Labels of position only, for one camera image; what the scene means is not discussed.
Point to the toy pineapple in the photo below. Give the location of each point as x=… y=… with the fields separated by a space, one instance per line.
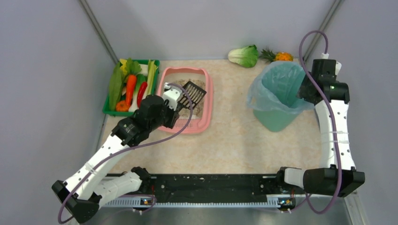
x=271 y=56

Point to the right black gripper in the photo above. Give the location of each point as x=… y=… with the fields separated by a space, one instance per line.
x=304 y=94

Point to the toy white scallion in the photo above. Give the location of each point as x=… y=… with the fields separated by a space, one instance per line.
x=140 y=78

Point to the toy orange tomato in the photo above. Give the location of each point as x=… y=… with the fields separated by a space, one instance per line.
x=122 y=106

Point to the toy red chili pepper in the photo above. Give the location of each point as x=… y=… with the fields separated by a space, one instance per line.
x=141 y=93

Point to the toy green leaf vegetable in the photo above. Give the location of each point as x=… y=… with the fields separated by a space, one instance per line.
x=115 y=87

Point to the green vegetable basket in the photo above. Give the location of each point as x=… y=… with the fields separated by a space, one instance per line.
x=133 y=67

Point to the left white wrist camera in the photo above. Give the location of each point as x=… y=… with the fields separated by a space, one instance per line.
x=172 y=94

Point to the toy carrot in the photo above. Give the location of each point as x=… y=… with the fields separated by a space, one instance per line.
x=130 y=87

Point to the green trash bin with bag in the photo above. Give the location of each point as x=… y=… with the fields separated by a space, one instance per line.
x=272 y=96

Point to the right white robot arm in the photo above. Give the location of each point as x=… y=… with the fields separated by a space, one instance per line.
x=337 y=168

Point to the toy celery stalk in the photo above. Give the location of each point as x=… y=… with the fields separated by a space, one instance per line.
x=149 y=72

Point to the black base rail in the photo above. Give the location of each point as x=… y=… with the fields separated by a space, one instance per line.
x=214 y=189

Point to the black litter scoop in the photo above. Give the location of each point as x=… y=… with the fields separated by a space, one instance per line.
x=195 y=93

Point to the toy bok choy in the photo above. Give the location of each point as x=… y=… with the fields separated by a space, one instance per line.
x=246 y=56

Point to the toy yellow corn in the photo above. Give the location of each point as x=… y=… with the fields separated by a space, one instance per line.
x=123 y=66

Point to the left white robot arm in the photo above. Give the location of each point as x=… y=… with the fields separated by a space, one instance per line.
x=84 y=193

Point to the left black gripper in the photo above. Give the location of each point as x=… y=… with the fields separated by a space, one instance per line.
x=171 y=112

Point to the pink litter box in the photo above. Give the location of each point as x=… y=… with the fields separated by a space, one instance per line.
x=202 y=113

